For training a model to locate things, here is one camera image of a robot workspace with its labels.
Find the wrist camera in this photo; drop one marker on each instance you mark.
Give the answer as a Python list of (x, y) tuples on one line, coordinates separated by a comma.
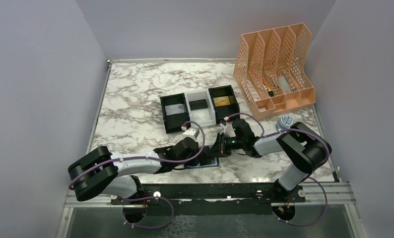
[(229, 130), (191, 132)]

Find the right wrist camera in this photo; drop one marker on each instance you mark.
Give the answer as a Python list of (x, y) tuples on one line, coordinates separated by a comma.
[(229, 130)]

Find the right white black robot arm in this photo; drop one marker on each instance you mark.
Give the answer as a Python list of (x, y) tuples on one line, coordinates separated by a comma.
[(306, 150)]

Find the black white three-compartment tray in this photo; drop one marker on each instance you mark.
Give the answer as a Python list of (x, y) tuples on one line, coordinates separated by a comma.
[(204, 117)]

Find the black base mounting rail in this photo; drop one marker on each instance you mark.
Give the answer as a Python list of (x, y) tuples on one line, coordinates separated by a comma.
[(210, 193)]

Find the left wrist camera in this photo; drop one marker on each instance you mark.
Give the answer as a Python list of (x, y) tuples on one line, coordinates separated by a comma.
[(191, 132)]

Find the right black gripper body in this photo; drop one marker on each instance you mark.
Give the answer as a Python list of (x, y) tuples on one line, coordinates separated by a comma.
[(222, 145)]

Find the orange plastic file organizer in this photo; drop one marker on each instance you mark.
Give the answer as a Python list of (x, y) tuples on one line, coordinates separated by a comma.
[(265, 55)]

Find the small white blue jar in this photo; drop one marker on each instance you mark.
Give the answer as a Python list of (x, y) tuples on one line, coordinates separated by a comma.
[(284, 122)]

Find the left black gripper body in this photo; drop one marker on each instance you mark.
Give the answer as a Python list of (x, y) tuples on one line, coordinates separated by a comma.
[(199, 153)]

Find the silver credit card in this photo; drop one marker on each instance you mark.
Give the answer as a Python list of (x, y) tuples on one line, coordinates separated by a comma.
[(174, 109)]

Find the yellow black item in organizer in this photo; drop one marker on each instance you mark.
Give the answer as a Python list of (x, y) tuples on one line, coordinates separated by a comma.
[(270, 92)]

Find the navy blue card holder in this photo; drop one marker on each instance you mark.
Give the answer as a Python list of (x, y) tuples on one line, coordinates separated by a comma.
[(204, 163)]

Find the grey box in organizer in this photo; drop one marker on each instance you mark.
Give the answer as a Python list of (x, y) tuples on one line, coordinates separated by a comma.
[(284, 84)]

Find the gold credit card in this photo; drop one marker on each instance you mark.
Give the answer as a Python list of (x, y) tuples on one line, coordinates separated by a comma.
[(221, 101)]

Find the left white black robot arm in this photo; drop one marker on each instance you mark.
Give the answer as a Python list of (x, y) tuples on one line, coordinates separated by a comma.
[(101, 172)]

